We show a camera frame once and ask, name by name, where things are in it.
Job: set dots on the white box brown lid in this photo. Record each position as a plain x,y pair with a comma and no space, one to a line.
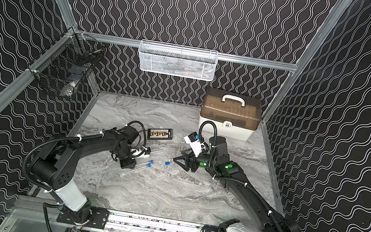
235,116

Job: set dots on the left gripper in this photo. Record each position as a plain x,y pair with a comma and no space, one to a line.
128,161

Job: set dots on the black charging board with cable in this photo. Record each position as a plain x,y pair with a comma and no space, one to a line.
160,134

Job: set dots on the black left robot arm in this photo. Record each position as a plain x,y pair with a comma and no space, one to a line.
53,165

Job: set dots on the black wire wall basket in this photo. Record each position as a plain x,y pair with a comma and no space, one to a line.
70,66

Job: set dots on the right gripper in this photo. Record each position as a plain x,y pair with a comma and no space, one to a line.
188,159

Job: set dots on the white mesh wall basket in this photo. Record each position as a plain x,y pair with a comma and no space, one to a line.
177,60

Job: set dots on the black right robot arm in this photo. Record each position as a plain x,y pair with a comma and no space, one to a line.
209,151

